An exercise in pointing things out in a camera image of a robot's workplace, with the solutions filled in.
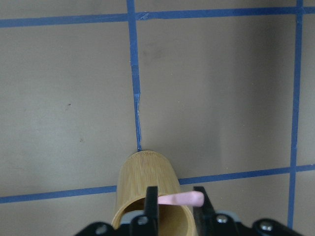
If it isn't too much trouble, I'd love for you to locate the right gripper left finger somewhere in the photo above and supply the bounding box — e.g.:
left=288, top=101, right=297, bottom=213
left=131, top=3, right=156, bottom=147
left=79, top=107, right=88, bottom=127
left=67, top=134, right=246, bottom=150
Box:
left=129, top=186, right=159, bottom=236

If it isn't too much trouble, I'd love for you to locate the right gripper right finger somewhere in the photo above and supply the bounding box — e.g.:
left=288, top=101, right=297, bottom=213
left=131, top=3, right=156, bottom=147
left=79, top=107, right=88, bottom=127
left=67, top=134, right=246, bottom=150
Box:
left=193, top=186, right=240, bottom=236

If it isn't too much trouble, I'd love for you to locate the pink chopstick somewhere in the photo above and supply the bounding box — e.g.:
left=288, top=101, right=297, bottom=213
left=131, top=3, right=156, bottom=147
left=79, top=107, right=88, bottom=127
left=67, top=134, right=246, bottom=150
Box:
left=157, top=191, right=205, bottom=207

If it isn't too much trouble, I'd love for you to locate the bamboo chopstick holder cup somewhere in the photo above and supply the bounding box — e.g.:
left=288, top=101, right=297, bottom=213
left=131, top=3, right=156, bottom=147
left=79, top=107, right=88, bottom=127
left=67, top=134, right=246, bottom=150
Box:
left=111, top=149, right=199, bottom=236

